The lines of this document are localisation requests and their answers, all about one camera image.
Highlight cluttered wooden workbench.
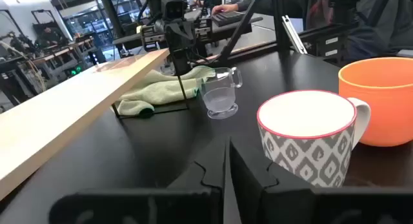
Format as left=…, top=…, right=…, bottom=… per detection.
left=32, top=36, right=97, bottom=79

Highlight light wooden shelf board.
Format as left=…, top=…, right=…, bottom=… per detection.
left=0, top=48, right=171, bottom=201

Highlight clear glass cup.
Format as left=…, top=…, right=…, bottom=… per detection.
left=196, top=66, right=243, bottom=121

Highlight orange plastic mug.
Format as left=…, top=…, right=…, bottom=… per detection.
left=337, top=57, right=413, bottom=148

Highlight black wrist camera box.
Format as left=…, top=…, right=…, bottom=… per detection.
left=160, top=0, right=188, bottom=22

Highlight grey patterned white mug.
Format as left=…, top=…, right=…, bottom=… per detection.
left=257, top=90, right=372, bottom=188

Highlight person's hand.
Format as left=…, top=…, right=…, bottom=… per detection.
left=211, top=3, right=239, bottom=15

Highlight black box white labels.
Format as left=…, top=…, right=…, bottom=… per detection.
left=298, top=22, right=361, bottom=67

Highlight black table frame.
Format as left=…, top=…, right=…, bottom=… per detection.
left=193, top=20, right=361, bottom=68

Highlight black keyboard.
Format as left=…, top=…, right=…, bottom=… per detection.
left=211, top=11, right=248, bottom=27

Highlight person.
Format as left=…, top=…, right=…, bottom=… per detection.
left=211, top=0, right=413, bottom=65

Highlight black diagonal frame strut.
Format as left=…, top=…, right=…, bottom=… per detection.
left=219, top=0, right=268, bottom=67

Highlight black vertical frame post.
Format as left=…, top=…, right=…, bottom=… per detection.
left=272, top=0, right=291, bottom=51

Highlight silver aluminium bracket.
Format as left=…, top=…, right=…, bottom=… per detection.
left=281, top=14, right=308, bottom=56

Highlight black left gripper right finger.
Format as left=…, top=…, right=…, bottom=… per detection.
left=229, top=137, right=312, bottom=224

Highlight grey desk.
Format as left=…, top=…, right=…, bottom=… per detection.
left=112, top=10, right=264, bottom=46

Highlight light green cloth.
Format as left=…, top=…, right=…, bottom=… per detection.
left=111, top=65, right=216, bottom=117

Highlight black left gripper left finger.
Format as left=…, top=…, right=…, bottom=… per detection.
left=167, top=136, right=227, bottom=190

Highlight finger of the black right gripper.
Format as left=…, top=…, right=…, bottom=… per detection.
left=165, top=22, right=181, bottom=50
left=179, top=22, right=196, bottom=50

